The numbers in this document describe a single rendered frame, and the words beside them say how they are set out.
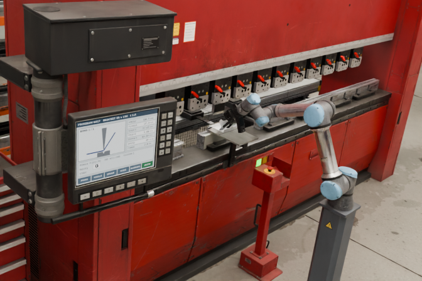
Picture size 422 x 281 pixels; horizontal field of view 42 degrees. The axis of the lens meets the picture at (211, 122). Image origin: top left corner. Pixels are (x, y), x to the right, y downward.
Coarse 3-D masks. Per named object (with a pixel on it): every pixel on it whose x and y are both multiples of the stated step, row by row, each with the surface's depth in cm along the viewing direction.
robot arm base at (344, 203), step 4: (344, 196) 312; (348, 196) 313; (352, 196) 316; (328, 200) 319; (332, 200) 316; (336, 200) 314; (340, 200) 313; (344, 200) 313; (348, 200) 313; (352, 200) 316; (328, 204) 319; (332, 204) 316; (336, 204) 314; (340, 204) 313; (344, 204) 314; (348, 204) 314; (352, 204) 316; (336, 208) 315; (340, 208) 314; (344, 208) 313; (348, 208) 314; (352, 208) 317
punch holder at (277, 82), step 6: (276, 66) 372; (282, 66) 376; (288, 66) 381; (276, 72) 373; (282, 72) 378; (288, 72) 384; (276, 78) 375; (270, 84) 379; (276, 84) 378; (282, 84) 383
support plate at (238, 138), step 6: (216, 132) 343; (228, 132) 344; (234, 132) 345; (246, 132) 347; (228, 138) 336; (234, 138) 337; (240, 138) 338; (246, 138) 339; (252, 138) 340; (240, 144) 330
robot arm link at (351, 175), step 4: (340, 168) 312; (344, 168) 313; (348, 168) 314; (344, 172) 307; (348, 172) 307; (352, 172) 309; (356, 172) 310; (348, 176) 307; (352, 176) 307; (356, 176) 310; (348, 180) 306; (352, 180) 308; (352, 184) 309; (352, 188) 312; (348, 192) 311; (352, 192) 313
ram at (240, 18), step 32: (160, 0) 279; (192, 0) 295; (224, 0) 312; (256, 0) 333; (288, 0) 356; (320, 0) 382; (352, 0) 413; (384, 0) 449; (224, 32) 322; (256, 32) 343; (288, 32) 368; (320, 32) 396; (352, 32) 429; (384, 32) 468; (160, 64) 294; (192, 64) 312; (224, 64) 332
